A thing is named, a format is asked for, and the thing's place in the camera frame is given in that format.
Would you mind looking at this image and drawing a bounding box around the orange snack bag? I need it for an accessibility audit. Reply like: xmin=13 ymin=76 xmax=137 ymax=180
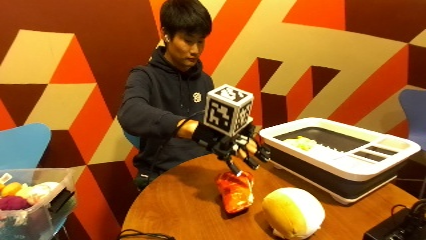
xmin=214 ymin=170 xmax=256 ymax=215

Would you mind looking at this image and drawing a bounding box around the white cube with black markers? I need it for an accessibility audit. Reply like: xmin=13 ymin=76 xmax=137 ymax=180
xmin=202 ymin=83 xmax=256 ymax=138

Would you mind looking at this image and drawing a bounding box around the yellow-green soft toy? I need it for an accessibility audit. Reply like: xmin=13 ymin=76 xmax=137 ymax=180
xmin=283 ymin=135 xmax=319 ymax=152

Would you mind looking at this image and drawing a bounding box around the yellow and white plush toy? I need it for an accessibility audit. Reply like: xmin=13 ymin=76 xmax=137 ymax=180
xmin=261 ymin=187 xmax=326 ymax=240

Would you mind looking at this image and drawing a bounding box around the the person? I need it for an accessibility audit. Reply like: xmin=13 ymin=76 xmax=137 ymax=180
xmin=116 ymin=0 xmax=267 ymax=192

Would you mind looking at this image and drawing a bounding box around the white and grey dish tub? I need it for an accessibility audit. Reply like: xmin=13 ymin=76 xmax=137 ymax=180
xmin=258 ymin=117 xmax=422 ymax=205

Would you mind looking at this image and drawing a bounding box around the black electronic box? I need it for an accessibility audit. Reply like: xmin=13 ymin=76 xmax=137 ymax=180
xmin=362 ymin=199 xmax=426 ymax=240

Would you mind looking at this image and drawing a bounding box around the white soft toy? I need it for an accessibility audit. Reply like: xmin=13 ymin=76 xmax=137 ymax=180
xmin=16 ymin=181 xmax=61 ymax=205

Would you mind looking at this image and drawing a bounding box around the blue chair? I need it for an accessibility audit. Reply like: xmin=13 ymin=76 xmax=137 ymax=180
xmin=397 ymin=88 xmax=426 ymax=151
xmin=0 ymin=123 xmax=53 ymax=171

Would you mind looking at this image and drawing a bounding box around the clear plastic storage bin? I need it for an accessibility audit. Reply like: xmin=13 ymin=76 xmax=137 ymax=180
xmin=0 ymin=167 xmax=77 ymax=240

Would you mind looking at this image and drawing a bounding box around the yellow toy fruit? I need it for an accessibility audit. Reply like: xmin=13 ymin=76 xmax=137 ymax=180
xmin=0 ymin=181 xmax=24 ymax=198

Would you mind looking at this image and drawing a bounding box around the purple toy fruit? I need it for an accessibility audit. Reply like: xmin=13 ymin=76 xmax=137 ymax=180
xmin=0 ymin=195 xmax=33 ymax=211

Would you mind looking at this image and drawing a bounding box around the black cable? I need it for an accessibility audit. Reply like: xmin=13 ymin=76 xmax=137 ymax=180
xmin=116 ymin=228 xmax=177 ymax=240

